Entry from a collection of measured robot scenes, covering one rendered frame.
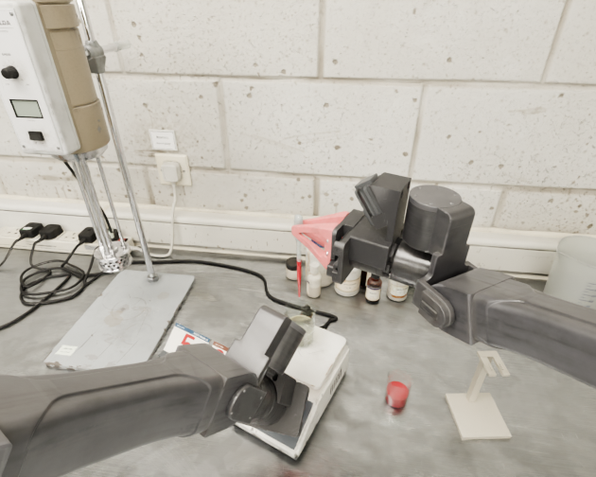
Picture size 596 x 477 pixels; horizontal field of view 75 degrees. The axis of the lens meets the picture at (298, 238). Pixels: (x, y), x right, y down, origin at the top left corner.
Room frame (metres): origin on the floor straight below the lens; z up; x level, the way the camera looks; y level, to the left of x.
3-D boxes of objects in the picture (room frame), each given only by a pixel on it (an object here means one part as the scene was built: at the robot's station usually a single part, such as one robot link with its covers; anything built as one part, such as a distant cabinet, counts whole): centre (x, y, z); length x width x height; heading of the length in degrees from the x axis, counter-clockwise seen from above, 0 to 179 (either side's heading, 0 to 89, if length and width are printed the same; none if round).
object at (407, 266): (0.39, -0.15, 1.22); 0.07 x 0.06 x 0.07; 60
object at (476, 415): (0.39, -0.30, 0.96); 0.08 x 0.08 x 0.13; 1
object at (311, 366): (0.46, -0.01, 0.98); 0.12 x 0.12 x 0.01; 60
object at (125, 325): (0.63, 0.37, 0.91); 0.30 x 0.20 x 0.01; 172
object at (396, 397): (0.42, -0.17, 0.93); 0.04 x 0.04 x 0.06
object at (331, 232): (0.46, -0.04, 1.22); 0.09 x 0.07 x 0.07; 60
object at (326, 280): (0.76, -0.05, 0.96); 0.07 x 0.07 x 0.13
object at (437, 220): (0.36, -0.17, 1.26); 0.12 x 0.09 x 0.12; 27
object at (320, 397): (0.44, 0.00, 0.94); 0.22 x 0.13 x 0.08; 151
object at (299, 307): (0.48, 0.00, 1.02); 0.06 x 0.05 x 0.08; 126
